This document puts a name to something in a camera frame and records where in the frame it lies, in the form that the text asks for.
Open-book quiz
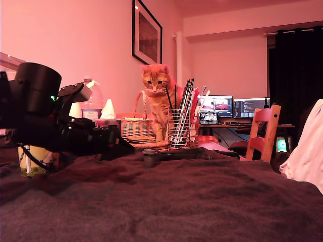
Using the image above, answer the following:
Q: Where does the dark coffee capsule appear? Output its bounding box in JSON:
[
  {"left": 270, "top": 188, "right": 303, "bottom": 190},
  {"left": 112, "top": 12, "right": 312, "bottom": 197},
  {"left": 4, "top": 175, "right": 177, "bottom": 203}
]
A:
[{"left": 142, "top": 149, "right": 158, "bottom": 168}]

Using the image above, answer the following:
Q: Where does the stack of cork coasters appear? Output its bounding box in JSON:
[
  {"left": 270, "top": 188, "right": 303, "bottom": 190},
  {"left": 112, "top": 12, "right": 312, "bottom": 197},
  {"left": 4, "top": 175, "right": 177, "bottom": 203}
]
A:
[{"left": 126, "top": 136, "right": 169, "bottom": 151}]

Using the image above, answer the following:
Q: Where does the white tissue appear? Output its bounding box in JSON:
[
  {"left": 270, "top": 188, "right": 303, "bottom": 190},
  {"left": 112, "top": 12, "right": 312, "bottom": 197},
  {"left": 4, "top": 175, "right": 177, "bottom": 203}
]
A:
[{"left": 100, "top": 99, "right": 116, "bottom": 119}]

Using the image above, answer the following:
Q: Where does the white insulated bottle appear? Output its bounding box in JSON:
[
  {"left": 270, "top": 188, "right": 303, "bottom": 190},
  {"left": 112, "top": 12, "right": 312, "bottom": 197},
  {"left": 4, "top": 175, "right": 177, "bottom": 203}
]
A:
[{"left": 69, "top": 101, "right": 83, "bottom": 118}]

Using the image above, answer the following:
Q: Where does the large clear water bottle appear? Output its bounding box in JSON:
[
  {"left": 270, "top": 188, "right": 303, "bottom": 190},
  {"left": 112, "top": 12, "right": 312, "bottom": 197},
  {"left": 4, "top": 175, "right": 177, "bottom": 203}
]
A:
[{"left": 80, "top": 76, "right": 104, "bottom": 119}]

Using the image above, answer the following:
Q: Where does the orange tabby cat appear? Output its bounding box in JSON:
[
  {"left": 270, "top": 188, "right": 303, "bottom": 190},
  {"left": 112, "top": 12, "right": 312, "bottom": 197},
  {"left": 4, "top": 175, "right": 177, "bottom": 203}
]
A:
[{"left": 140, "top": 63, "right": 185, "bottom": 142}]

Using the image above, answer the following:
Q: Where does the yellow illustrated cartoon mug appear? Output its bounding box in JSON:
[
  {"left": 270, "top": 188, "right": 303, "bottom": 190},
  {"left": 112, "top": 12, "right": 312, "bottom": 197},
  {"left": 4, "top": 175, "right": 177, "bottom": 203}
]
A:
[{"left": 17, "top": 144, "right": 55, "bottom": 177}]

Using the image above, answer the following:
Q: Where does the dark fleece table cloth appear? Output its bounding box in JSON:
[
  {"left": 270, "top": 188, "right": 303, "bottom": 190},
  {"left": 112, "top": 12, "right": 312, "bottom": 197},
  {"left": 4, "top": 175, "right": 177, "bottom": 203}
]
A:
[{"left": 0, "top": 141, "right": 323, "bottom": 242}]

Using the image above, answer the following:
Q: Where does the red flat utensil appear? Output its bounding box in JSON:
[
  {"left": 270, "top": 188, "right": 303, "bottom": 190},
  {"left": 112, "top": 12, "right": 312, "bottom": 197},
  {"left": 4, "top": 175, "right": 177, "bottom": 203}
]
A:
[{"left": 189, "top": 87, "right": 200, "bottom": 122}]

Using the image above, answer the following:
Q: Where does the dark chopstick set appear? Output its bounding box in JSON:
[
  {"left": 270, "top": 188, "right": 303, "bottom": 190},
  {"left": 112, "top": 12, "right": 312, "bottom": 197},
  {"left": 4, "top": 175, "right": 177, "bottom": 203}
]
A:
[{"left": 173, "top": 78, "right": 195, "bottom": 148}]

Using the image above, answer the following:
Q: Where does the small laptop screen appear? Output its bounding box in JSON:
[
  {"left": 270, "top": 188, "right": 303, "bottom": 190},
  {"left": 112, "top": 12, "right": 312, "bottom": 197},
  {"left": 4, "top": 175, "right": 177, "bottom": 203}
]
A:
[{"left": 198, "top": 112, "right": 219, "bottom": 126}]

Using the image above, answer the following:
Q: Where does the monitor showing video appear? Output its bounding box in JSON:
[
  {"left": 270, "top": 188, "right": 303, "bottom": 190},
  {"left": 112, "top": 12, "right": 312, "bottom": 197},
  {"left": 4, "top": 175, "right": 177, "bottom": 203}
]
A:
[{"left": 197, "top": 95, "right": 234, "bottom": 118}]

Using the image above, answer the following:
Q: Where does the monitor showing code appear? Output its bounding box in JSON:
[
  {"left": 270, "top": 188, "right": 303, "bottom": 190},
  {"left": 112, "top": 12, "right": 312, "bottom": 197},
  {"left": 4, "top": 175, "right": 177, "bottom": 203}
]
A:
[{"left": 233, "top": 97, "right": 271, "bottom": 119}]

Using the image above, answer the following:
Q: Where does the wooden chair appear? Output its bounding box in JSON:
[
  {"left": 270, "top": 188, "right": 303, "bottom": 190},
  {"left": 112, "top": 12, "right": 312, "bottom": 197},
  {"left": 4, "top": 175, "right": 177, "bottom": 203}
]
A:
[{"left": 239, "top": 105, "right": 282, "bottom": 163}]

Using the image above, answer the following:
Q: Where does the computer case with glowing fan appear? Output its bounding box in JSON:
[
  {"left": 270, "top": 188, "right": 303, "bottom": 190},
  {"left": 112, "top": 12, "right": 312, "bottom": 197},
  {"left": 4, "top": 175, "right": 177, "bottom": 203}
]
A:
[{"left": 276, "top": 136, "right": 292, "bottom": 154}]

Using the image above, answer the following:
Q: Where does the wooden desk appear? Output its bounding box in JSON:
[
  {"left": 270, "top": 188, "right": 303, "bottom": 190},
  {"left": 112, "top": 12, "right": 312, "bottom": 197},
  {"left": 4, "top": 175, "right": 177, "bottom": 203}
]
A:
[{"left": 198, "top": 123, "right": 295, "bottom": 152}]

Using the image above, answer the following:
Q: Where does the pale pink hanging garment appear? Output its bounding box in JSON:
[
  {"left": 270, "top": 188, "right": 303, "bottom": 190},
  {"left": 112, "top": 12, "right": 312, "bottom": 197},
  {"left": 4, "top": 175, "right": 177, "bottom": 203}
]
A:
[{"left": 279, "top": 99, "right": 323, "bottom": 195}]

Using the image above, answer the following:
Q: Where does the black curtain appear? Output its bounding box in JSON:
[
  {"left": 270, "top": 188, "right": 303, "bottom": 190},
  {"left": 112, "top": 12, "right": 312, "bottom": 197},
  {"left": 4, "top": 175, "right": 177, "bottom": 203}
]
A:
[{"left": 267, "top": 26, "right": 323, "bottom": 152}]

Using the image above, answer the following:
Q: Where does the curtain rod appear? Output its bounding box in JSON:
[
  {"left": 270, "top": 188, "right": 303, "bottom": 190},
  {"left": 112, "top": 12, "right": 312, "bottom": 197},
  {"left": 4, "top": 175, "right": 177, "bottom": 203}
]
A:
[{"left": 264, "top": 26, "right": 323, "bottom": 36}]

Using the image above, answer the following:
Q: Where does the wicker basket with handle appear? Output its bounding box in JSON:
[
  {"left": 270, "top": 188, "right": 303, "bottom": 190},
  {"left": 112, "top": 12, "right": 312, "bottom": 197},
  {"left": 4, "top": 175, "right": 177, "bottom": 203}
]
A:
[{"left": 120, "top": 90, "right": 154, "bottom": 144}]

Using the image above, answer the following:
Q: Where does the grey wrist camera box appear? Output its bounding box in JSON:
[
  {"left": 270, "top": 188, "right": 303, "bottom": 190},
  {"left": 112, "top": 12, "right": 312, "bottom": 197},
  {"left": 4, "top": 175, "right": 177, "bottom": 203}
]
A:
[{"left": 58, "top": 82, "right": 93, "bottom": 119}]

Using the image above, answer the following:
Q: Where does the wire utensil rack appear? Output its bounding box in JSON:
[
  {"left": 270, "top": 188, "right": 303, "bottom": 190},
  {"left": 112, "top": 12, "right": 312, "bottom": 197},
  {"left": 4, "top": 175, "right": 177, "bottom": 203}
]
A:
[{"left": 167, "top": 107, "right": 199, "bottom": 151}]

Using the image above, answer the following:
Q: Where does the black cable bundle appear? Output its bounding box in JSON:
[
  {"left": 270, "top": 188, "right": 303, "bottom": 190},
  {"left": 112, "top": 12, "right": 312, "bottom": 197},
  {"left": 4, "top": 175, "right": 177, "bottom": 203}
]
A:
[{"left": 17, "top": 143, "right": 55, "bottom": 171}]

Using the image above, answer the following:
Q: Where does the pale spatula handle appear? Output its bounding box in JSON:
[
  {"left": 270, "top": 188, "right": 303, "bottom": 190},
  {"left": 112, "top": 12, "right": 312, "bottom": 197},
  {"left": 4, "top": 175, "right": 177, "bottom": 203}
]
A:
[{"left": 197, "top": 90, "right": 211, "bottom": 111}]

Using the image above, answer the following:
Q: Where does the black framed wall picture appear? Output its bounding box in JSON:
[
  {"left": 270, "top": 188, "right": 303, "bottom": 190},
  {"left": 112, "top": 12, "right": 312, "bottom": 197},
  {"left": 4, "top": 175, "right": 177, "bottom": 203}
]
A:
[{"left": 131, "top": 0, "right": 163, "bottom": 65}]

